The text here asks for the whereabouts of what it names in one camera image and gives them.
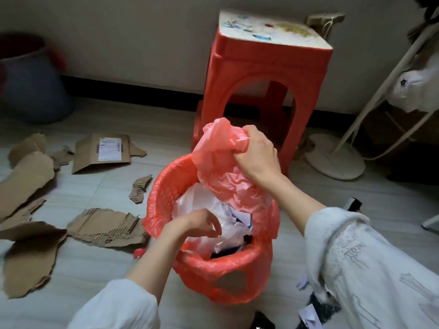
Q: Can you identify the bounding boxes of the person's left hand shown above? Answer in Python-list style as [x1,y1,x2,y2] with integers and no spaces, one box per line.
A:
[161,208,223,241]

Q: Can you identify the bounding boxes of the person's right hand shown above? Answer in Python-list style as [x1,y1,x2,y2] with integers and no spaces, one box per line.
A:
[233,125,283,187]

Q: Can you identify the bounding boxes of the large translucent plastic bag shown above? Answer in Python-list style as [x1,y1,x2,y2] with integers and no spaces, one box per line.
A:
[171,182,254,250]

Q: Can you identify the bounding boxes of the red plastic bag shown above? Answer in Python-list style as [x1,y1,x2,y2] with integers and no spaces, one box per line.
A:
[191,117,275,216]

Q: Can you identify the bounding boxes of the waste basket with red bag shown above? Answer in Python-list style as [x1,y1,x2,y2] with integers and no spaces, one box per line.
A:
[142,154,280,305]

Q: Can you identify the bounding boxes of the black snack wrapper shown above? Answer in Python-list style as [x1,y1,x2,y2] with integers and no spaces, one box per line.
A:
[343,197,363,213]

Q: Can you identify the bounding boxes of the silver foil wrapper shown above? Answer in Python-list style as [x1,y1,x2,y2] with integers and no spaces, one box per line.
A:
[250,311,275,329]

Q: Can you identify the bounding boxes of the black patterned plastic piece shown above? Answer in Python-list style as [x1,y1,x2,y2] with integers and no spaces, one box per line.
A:
[307,291,342,323]

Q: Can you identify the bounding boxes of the torn cardboard pieces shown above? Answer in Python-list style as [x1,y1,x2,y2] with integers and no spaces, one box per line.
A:
[0,133,153,300]

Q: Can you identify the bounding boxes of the grey bin with red liner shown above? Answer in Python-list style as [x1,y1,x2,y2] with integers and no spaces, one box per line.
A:
[0,32,73,124]

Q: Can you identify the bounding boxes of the person's left forearm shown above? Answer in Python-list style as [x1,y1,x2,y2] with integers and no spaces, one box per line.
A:
[125,229,187,304]

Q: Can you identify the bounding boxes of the person's right forearm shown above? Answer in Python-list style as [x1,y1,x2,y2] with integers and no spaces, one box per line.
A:
[266,174,327,237]

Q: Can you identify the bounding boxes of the person's white left sleeve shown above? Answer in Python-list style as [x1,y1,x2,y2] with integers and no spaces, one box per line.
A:
[67,279,161,329]

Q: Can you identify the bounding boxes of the person's printed right sleeve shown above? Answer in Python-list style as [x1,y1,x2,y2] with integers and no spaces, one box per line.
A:
[304,207,439,329]

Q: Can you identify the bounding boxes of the red plastic stool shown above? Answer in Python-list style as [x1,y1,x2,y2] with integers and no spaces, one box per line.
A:
[191,29,334,177]

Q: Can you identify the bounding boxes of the paint-stained cardboard sheet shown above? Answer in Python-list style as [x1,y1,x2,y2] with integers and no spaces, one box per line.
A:
[218,10,346,51]

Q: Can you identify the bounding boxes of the brown rope-wrapped post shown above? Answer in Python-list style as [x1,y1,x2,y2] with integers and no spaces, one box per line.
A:
[294,135,316,160]

